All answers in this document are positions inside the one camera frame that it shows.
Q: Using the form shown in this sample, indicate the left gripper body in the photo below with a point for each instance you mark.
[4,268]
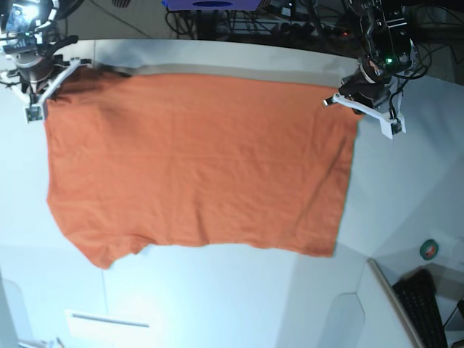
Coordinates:
[365,86]

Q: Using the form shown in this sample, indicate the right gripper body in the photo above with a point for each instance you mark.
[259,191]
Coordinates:
[34,69]

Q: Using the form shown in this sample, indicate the orange t-shirt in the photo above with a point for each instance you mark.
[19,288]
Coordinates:
[193,160]

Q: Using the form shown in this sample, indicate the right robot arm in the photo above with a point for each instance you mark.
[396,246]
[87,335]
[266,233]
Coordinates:
[30,38]

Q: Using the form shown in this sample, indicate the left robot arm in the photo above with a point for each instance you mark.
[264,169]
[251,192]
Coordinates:
[388,58]

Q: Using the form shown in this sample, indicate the blue box with oval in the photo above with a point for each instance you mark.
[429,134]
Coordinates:
[180,5]

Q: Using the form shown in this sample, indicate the green tape roll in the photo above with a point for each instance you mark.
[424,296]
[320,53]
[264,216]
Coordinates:
[429,249]

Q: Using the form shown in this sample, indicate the black keyboard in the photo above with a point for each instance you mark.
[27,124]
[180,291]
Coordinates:
[416,293]

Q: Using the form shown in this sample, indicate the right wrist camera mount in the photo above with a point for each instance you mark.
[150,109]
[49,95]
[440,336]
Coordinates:
[35,102]

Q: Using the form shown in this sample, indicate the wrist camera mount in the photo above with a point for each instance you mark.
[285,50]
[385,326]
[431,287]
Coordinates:
[35,102]
[389,125]

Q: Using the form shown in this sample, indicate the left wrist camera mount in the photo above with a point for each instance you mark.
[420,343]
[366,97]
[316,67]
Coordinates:
[389,125]

